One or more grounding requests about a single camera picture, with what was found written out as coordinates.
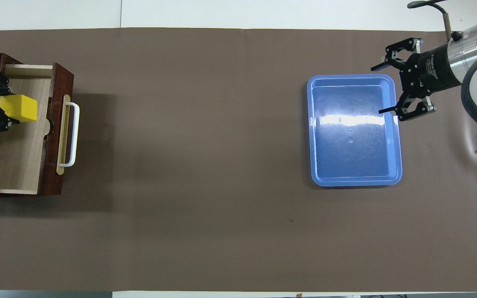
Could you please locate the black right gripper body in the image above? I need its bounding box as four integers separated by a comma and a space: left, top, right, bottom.
404, 41, 463, 100

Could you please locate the yellow cube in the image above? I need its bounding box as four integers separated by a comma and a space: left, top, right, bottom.
0, 94, 39, 123

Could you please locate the wooden drawer with white handle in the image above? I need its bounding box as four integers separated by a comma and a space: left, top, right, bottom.
0, 62, 81, 197

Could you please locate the blue plastic tray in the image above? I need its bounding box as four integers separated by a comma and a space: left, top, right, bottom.
307, 74, 403, 187

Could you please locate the brown table mat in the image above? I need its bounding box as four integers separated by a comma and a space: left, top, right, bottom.
0, 27, 477, 292

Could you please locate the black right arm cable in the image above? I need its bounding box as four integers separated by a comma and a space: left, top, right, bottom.
407, 0, 461, 43

